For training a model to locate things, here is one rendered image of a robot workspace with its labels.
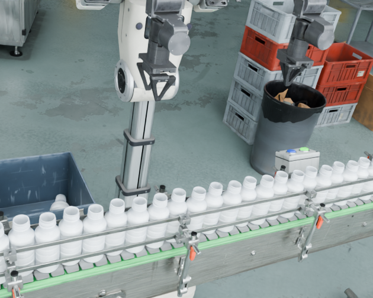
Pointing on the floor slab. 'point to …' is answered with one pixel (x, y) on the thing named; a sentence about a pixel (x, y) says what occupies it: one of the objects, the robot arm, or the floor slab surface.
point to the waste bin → (284, 122)
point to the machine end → (10, 22)
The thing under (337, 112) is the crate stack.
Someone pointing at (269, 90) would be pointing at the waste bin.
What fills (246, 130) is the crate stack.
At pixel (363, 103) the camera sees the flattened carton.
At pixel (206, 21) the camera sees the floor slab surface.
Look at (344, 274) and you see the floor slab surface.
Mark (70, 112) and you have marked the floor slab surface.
